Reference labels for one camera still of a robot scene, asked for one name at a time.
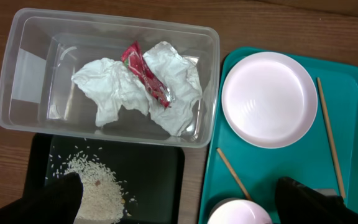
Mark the white napkin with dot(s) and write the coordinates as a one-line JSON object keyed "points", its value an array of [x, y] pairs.
{"points": [[111, 85]]}

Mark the clear plastic bin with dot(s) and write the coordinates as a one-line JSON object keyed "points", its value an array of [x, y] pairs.
{"points": [[46, 47]]}

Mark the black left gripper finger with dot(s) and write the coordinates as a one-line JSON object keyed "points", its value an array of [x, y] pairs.
{"points": [[56, 203]]}

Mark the red snack wrapper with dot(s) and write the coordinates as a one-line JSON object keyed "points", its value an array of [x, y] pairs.
{"points": [[134, 61]]}

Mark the teal serving tray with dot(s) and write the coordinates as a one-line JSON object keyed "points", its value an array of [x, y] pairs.
{"points": [[308, 160]]}

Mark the black plastic tray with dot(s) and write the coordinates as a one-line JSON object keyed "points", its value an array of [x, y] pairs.
{"points": [[150, 175]]}

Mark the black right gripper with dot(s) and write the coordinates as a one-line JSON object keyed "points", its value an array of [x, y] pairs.
{"points": [[299, 204]]}

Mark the small pink bowl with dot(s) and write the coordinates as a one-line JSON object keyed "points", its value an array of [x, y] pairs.
{"points": [[238, 211]]}

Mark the wooden chopstick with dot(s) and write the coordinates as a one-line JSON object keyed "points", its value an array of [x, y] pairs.
{"points": [[331, 141], [234, 174]]}

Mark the large pink plate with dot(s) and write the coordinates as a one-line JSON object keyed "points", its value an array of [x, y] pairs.
{"points": [[269, 100]]}

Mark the pile of rice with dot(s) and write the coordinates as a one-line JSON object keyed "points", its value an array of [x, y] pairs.
{"points": [[103, 199]]}

